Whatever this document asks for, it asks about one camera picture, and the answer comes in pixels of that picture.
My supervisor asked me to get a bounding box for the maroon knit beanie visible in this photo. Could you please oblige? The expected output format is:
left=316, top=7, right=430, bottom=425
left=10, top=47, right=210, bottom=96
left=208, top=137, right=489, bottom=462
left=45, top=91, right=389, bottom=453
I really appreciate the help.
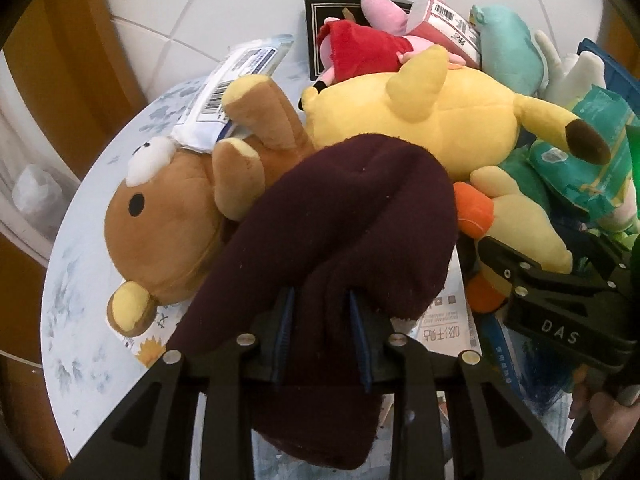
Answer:
left=167, top=133, right=458, bottom=469

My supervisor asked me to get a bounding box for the right hand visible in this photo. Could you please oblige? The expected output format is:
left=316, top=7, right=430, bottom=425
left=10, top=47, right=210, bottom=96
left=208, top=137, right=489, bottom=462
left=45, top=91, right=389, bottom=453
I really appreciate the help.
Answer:
left=568, top=364, right=639, bottom=458

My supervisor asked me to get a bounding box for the white green medicine box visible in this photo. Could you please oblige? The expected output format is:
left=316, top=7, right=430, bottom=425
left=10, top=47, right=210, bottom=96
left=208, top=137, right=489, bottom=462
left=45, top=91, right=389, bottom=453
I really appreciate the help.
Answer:
left=392, top=249, right=482, bottom=356

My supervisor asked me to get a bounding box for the teal snack bag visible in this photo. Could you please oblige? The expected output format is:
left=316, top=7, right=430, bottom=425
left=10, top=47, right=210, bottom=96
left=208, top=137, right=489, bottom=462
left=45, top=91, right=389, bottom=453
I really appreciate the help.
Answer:
left=500, top=84, right=639, bottom=232

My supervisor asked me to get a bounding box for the yellow duck plush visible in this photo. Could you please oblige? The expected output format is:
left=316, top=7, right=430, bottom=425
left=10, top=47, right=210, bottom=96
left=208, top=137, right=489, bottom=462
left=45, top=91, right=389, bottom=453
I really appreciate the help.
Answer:
left=452, top=164, right=574, bottom=314

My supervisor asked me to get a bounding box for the brown bear plush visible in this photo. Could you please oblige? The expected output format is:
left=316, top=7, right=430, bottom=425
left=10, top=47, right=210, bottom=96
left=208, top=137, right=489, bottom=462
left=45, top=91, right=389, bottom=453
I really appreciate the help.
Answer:
left=104, top=75, right=314, bottom=337

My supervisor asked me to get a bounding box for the yellow Pikachu plush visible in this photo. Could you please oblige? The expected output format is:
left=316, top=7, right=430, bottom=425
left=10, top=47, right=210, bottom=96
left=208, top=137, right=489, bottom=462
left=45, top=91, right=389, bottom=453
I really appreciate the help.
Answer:
left=297, top=44, right=612, bottom=182

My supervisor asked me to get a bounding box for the blue storage crate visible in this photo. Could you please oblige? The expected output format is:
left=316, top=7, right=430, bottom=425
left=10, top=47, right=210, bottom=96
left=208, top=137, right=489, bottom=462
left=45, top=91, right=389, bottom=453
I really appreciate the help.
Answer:
left=577, top=38, right=640, bottom=114

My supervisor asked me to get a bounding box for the green white bird plush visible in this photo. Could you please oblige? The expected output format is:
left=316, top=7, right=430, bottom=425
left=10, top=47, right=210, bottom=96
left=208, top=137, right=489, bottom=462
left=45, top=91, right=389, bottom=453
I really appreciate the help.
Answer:
left=534, top=30, right=606, bottom=108

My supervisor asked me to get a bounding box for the teal plush toy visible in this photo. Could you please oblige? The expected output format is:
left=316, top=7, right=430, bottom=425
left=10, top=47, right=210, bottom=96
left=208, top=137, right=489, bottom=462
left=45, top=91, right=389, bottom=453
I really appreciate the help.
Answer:
left=470, top=4, right=544, bottom=96

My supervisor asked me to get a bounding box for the red white medicine box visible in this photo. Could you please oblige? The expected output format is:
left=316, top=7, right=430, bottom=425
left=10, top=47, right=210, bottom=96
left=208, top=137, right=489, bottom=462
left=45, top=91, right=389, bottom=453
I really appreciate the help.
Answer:
left=406, top=0, right=482, bottom=68

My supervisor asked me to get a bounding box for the pink pig plush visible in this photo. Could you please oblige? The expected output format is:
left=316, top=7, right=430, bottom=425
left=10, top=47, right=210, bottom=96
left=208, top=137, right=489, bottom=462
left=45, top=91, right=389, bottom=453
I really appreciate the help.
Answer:
left=314, top=0, right=445, bottom=92

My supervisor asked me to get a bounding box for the black picture frame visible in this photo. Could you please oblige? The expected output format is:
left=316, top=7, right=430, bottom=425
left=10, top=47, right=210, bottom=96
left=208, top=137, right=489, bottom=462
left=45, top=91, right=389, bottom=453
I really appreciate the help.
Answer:
left=305, top=0, right=413, bottom=82

